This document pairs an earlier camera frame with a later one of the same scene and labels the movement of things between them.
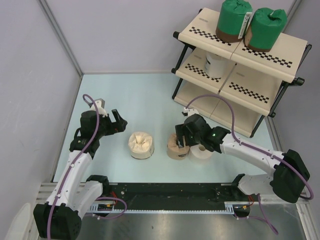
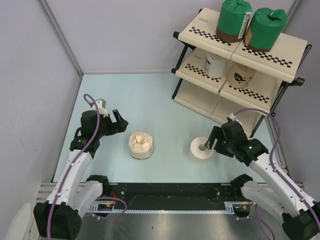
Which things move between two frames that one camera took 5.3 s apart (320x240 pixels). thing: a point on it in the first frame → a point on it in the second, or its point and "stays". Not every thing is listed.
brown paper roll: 173,151 → 239,76
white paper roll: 214,66 stays
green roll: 231,20 stays
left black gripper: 115,127 stays
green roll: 266,25 stays
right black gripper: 181,130 → 216,133
